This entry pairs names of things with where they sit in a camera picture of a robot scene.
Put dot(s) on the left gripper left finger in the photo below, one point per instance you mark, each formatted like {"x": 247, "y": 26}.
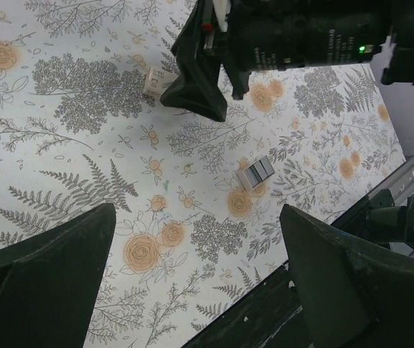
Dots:
{"x": 49, "y": 283}

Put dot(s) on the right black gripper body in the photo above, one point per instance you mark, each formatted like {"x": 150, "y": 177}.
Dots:
{"x": 284, "y": 35}

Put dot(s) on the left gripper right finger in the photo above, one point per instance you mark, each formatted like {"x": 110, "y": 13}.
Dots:
{"x": 353, "y": 292}

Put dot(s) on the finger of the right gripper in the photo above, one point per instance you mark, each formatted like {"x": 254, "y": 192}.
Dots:
{"x": 196, "y": 87}

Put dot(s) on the small staple box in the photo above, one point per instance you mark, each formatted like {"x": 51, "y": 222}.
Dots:
{"x": 157, "y": 81}

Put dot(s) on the grey staple strips block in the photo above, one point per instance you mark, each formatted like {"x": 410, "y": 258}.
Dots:
{"x": 256, "y": 173}

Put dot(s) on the floral table mat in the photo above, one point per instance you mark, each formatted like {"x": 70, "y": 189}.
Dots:
{"x": 76, "y": 130}

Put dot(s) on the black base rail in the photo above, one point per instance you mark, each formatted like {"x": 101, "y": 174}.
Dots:
{"x": 271, "y": 314}

